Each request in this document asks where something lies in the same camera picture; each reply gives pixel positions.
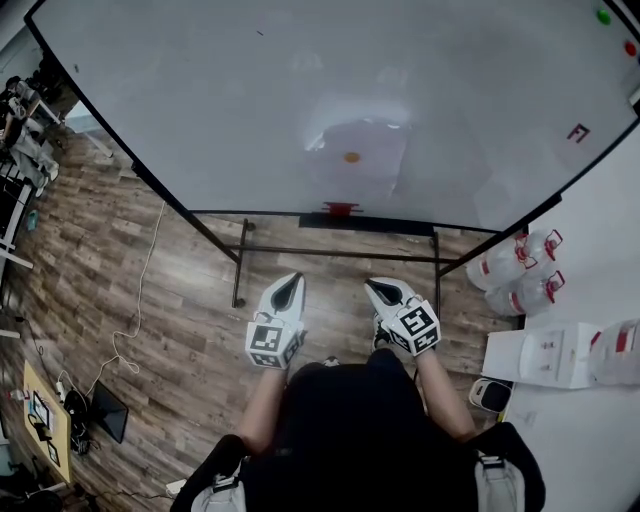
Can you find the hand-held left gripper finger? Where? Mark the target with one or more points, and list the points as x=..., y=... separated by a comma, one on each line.
x=300, y=306
x=268, y=299

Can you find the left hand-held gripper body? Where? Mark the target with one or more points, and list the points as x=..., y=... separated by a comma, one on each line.
x=270, y=342

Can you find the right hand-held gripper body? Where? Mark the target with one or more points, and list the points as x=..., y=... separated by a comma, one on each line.
x=415, y=325

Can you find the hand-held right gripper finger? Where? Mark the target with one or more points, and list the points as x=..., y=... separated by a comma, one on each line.
x=402, y=291
x=382, y=310

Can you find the orange round magnet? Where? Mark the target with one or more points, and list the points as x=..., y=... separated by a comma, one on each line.
x=352, y=157

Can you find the white whiteboard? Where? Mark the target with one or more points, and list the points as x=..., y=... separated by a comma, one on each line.
x=200, y=100

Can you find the person's right forearm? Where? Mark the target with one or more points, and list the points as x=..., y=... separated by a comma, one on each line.
x=442, y=395

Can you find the person's left forearm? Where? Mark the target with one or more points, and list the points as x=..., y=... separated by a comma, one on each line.
x=262, y=410

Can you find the red whiteboard eraser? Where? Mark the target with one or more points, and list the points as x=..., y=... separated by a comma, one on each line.
x=342, y=209

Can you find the person's left shoe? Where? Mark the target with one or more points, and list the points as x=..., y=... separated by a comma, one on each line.
x=331, y=361

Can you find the small white space heater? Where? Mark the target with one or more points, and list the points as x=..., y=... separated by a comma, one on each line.
x=492, y=395

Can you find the person's black top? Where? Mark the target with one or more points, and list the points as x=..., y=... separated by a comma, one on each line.
x=360, y=430

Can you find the white water dispenser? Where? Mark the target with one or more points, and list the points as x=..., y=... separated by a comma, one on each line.
x=535, y=357

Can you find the white power strip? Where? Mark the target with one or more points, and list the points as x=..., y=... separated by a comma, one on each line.
x=176, y=487

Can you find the clear jug on dispenser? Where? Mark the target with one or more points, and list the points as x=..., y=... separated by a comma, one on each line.
x=620, y=355

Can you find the yellow wooden table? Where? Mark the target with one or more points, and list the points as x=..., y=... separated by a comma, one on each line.
x=60, y=430

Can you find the small teal item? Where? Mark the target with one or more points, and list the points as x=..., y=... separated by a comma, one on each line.
x=33, y=220

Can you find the white metal rack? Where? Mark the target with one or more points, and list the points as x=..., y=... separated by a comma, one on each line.
x=12, y=215

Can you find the red round magnet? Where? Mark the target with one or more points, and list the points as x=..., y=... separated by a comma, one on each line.
x=630, y=48

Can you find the green round magnet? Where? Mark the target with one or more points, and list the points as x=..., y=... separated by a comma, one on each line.
x=604, y=16

